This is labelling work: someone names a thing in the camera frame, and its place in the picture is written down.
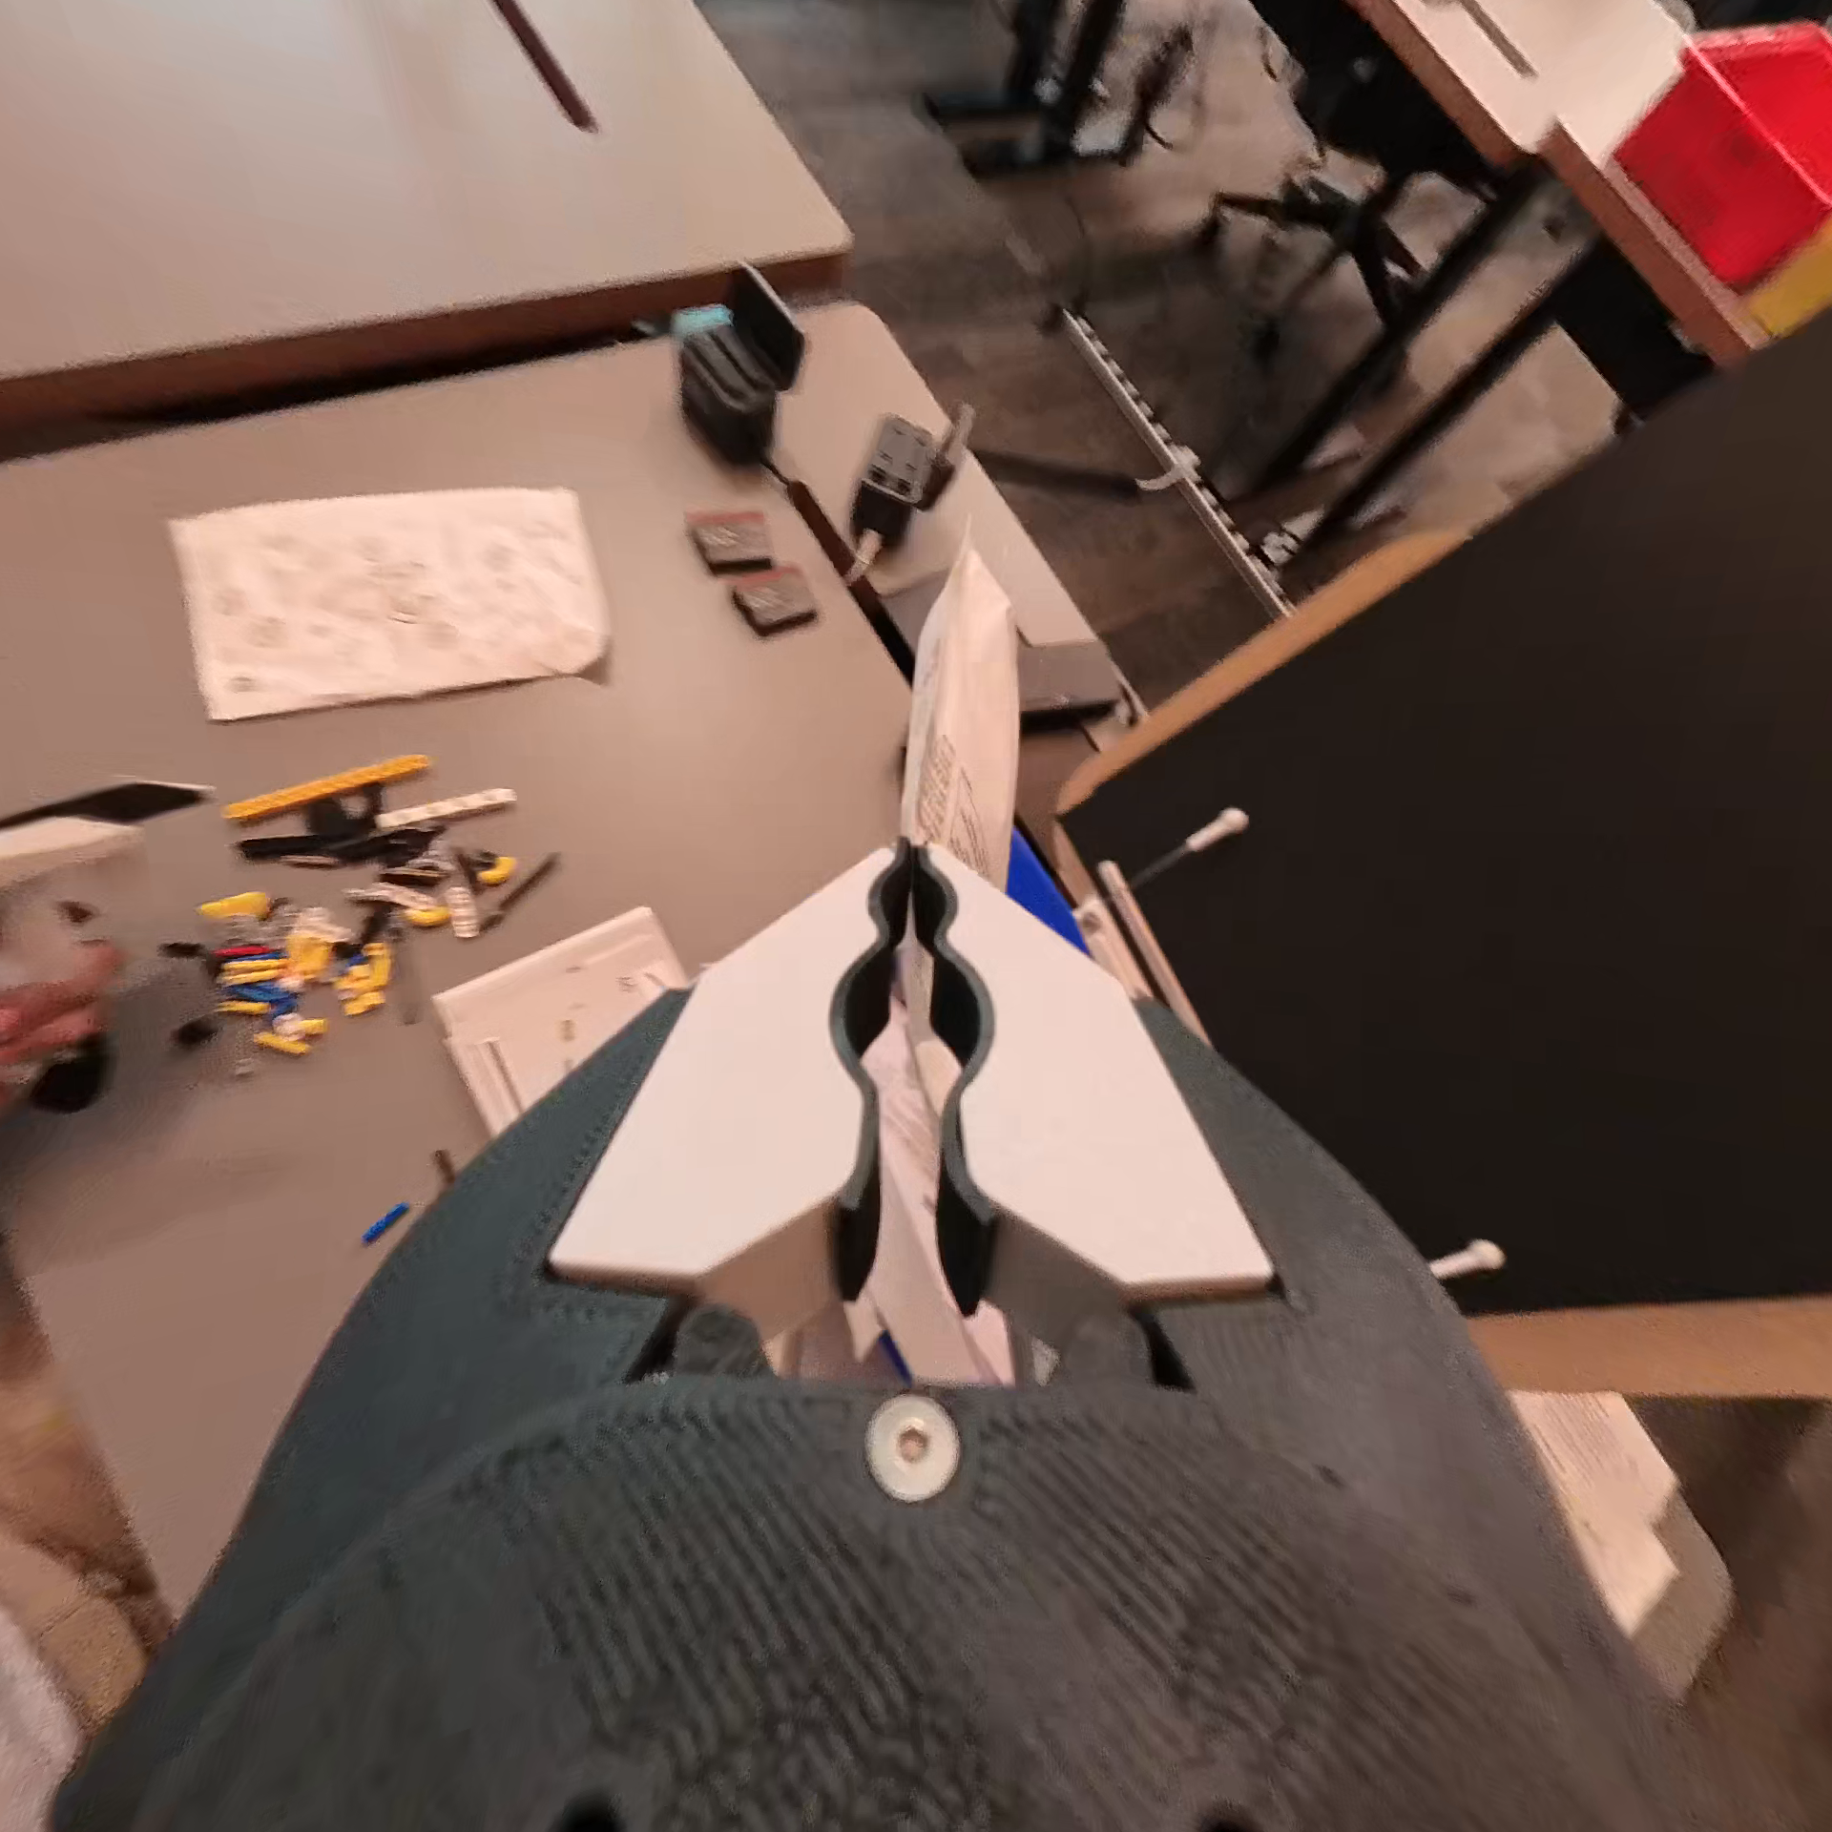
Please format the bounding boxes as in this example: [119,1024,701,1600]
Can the yellow storage bin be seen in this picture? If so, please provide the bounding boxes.
[1742,258,1832,345]

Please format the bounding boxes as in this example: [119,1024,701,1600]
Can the long white lego beam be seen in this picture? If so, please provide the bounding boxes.
[372,783,522,837]

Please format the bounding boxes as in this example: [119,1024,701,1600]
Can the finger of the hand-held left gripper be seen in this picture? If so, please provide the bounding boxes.
[0,773,221,892]

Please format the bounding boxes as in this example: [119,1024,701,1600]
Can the blue storage bin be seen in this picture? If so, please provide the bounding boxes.
[1001,820,1093,959]

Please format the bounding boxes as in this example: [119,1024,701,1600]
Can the small black battery charger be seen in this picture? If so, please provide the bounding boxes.
[848,409,977,556]

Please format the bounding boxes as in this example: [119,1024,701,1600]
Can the long yellow lego beam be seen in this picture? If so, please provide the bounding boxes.
[221,750,436,824]

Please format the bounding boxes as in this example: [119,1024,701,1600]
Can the pile of small lego pieces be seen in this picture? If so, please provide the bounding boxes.
[160,820,568,1079]

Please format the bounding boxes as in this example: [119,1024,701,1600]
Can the person's left hand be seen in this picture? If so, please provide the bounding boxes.
[0,937,127,1070]

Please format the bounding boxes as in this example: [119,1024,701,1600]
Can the black power adapter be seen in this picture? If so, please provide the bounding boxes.
[998,641,1128,716]

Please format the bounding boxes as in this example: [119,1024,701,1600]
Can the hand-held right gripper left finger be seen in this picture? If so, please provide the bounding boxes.
[541,842,922,1334]

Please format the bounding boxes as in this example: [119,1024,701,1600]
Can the large printed paper lego bag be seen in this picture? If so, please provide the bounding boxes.
[842,543,1027,1383]
[169,488,619,723]

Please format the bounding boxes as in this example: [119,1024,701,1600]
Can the black battery charger case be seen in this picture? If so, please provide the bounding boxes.
[672,258,807,471]

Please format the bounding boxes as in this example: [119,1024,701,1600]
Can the grey power strip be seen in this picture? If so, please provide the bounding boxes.
[1063,307,1295,622]

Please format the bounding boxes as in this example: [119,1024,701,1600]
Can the red storage bin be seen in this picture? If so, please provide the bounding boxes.
[1619,25,1832,287]

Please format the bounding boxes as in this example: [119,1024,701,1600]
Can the lego instruction booklet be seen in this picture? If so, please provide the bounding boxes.
[428,902,701,1136]

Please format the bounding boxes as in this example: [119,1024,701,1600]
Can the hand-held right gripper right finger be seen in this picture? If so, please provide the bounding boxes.
[922,842,1278,1344]

